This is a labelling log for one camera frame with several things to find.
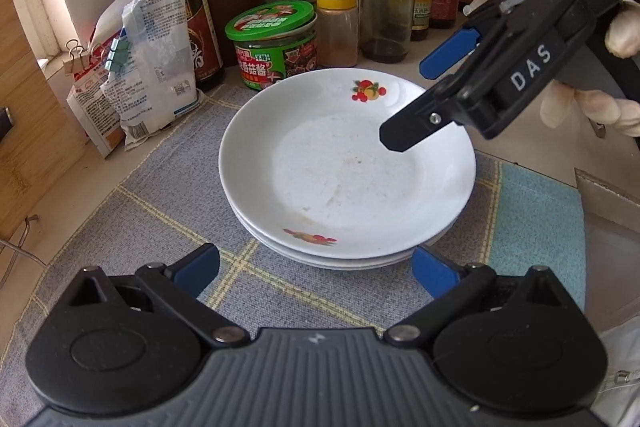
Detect bamboo cutting board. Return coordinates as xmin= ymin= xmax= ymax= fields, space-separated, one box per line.
xmin=0 ymin=0 xmax=86 ymax=239

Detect stained fruit plate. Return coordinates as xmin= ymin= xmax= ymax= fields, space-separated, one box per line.
xmin=244 ymin=225 xmax=452 ymax=272

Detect gloved right hand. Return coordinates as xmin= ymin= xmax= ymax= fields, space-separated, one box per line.
xmin=540 ymin=0 xmax=639 ymax=139

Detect metal wire board stand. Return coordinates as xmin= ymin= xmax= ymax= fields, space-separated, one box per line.
xmin=0 ymin=215 xmax=48 ymax=288

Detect clipped red white bag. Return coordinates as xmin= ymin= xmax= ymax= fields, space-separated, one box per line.
xmin=63 ymin=0 xmax=131 ymax=158

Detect large fruit plate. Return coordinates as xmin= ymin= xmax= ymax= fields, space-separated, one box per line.
xmin=217 ymin=67 xmax=478 ymax=261

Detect clear glass oil bottle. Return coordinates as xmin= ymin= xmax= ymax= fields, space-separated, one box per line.
xmin=359 ymin=0 xmax=413 ymax=64

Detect white plastic powder bag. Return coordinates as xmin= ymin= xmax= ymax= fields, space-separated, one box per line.
xmin=102 ymin=0 xmax=201 ymax=148

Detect green lid sauce jar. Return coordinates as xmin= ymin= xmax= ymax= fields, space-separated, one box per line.
xmin=224 ymin=0 xmax=318 ymax=91

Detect black handled kitchen knife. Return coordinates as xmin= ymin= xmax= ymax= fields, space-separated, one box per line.
xmin=0 ymin=107 xmax=13 ymax=141

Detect grey blue checked towel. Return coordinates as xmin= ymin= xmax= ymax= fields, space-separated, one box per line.
xmin=1 ymin=87 xmax=586 ymax=426

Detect yellow cap spice jar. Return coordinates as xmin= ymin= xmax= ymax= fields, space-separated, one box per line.
xmin=316 ymin=0 xmax=359 ymax=67

